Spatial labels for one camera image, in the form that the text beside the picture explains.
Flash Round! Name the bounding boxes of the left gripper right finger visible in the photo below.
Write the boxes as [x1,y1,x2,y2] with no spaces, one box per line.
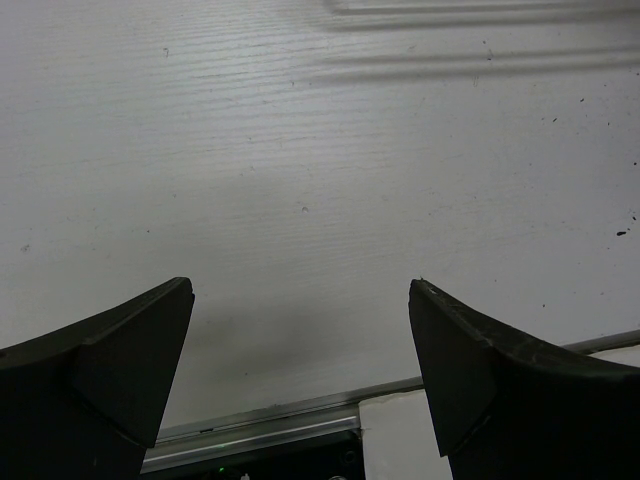
[409,280,639,479]

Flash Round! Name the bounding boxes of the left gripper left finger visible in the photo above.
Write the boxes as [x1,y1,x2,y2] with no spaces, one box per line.
[1,277,195,479]

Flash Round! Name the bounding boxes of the aluminium table rail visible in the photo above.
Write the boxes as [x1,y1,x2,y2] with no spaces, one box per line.
[142,329,640,474]

